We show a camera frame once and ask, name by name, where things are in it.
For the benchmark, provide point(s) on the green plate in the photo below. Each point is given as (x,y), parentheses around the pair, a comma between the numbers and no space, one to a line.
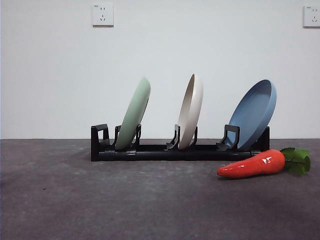
(135,110)

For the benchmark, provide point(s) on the orange toy carrot green leaves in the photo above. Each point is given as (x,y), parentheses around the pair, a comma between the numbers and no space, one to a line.
(250,165)

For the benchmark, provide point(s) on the cream plate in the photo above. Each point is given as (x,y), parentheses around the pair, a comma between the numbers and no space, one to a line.
(192,112)

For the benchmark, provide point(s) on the black plate rack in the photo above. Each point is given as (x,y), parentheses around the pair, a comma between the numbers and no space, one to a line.
(175,155)

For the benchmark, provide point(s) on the blue plate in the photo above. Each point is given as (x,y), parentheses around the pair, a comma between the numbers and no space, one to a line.
(252,112)

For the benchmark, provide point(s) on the white wall socket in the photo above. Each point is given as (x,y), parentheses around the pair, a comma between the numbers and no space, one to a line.
(312,16)
(103,15)

